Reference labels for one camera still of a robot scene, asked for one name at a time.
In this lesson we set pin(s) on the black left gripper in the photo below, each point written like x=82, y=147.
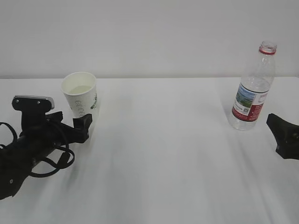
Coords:
x=43, y=132

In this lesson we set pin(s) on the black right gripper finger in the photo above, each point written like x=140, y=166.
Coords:
x=286, y=135

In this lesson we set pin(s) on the white paper cup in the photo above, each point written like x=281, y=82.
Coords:
x=80, y=91

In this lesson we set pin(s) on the clear plastic water bottle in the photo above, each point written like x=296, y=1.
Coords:
x=254, y=88

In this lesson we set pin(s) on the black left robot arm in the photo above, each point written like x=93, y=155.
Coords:
x=12, y=175

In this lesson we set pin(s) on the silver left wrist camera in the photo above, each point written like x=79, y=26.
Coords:
x=50, y=99

